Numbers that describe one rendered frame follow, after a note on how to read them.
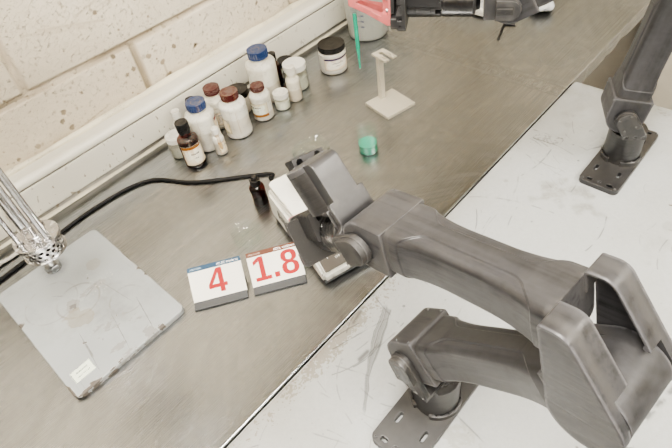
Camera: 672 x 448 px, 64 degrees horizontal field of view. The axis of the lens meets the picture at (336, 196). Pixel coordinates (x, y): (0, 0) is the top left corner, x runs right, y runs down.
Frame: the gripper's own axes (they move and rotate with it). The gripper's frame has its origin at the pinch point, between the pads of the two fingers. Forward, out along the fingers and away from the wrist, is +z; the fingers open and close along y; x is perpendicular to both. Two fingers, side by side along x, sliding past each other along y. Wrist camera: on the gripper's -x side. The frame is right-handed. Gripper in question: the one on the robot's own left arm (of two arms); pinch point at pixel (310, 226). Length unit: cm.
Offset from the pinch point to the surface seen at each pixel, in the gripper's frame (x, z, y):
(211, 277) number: 2.2, 14.5, 15.6
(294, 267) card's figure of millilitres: 6.6, 11.0, 2.9
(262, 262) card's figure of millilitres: 3.6, 12.5, 7.2
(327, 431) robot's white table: 24.4, -8.4, 11.9
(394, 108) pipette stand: -10.0, 32.1, -36.5
